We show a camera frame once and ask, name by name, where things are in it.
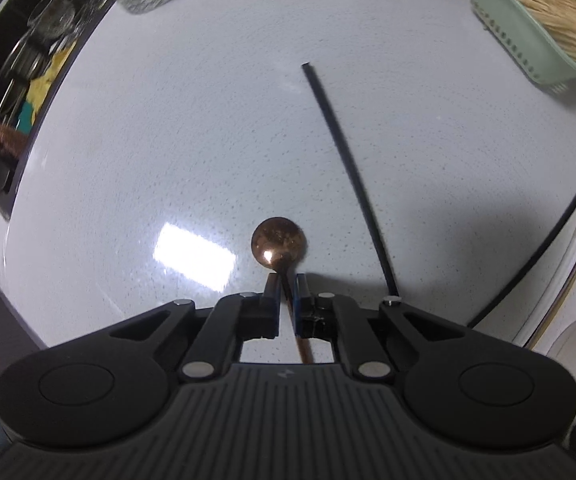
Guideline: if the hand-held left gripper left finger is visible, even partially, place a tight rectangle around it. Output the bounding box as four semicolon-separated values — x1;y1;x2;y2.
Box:
110;272;281;380

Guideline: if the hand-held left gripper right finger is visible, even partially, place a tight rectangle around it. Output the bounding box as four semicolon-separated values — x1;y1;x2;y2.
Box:
293;272;468;380

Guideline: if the copper coloured spoon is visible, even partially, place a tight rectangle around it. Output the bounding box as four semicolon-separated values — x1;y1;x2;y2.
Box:
251;217;316;365

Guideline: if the black chopstick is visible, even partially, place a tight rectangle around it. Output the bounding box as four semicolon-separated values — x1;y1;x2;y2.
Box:
301;62;401;297

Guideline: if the yellow cloth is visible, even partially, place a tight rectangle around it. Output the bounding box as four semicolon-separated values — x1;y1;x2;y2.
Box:
28;45;76;111

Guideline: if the kitchen sink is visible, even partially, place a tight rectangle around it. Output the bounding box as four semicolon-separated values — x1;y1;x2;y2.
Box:
0;0;119;221

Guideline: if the green plastic basket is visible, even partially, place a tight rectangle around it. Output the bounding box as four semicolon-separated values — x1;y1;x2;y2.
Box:
468;0;576;93

